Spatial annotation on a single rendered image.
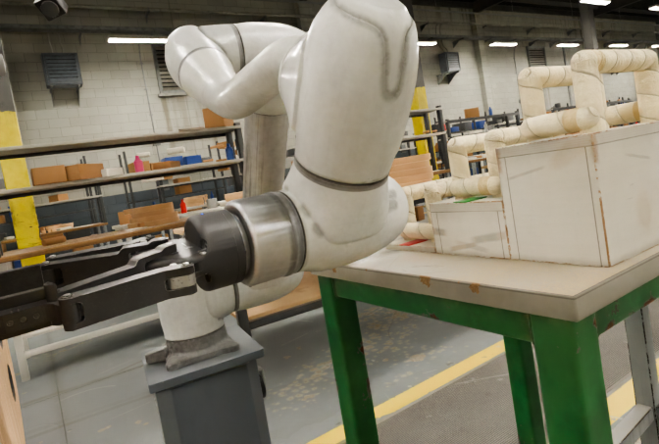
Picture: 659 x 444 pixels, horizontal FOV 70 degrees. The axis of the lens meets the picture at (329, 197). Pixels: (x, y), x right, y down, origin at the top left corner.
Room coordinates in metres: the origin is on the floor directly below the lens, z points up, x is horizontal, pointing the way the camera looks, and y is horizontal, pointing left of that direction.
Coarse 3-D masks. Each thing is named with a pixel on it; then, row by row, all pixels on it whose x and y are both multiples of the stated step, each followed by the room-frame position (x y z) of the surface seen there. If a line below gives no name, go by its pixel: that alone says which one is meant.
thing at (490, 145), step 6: (498, 138) 0.75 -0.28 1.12; (486, 144) 0.76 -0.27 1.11; (492, 144) 0.76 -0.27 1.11; (498, 144) 0.75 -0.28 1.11; (504, 144) 0.76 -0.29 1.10; (486, 150) 0.77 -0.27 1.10; (492, 150) 0.76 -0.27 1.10; (486, 156) 0.77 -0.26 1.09; (492, 156) 0.76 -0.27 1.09; (492, 162) 0.76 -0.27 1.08; (492, 168) 0.76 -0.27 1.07; (492, 174) 0.76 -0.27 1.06; (498, 174) 0.76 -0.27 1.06
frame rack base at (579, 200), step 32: (608, 128) 0.75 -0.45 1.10; (640, 128) 0.65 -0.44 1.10; (512, 160) 0.69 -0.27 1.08; (544, 160) 0.64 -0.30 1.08; (576, 160) 0.61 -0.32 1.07; (608, 160) 0.60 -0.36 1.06; (640, 160) 0.64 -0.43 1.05; (512, 192) 0.69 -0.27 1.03; (544, 192) 0.65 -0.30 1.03; (576, 192) 0.61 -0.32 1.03; (608, 192) 0.59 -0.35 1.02; (640, 192) 0.64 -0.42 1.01; (512, 224) 0.70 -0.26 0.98; (544, 224) 0.65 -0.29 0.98; (576, 224) 0.62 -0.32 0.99; (608, 224) 0.59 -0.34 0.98; (640, 224) 0.63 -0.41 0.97; (512, 256) 0.71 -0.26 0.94; (544, 256) 0.66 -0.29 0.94; (576, 256) 0.62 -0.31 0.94; (608, 256) 0.59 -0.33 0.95
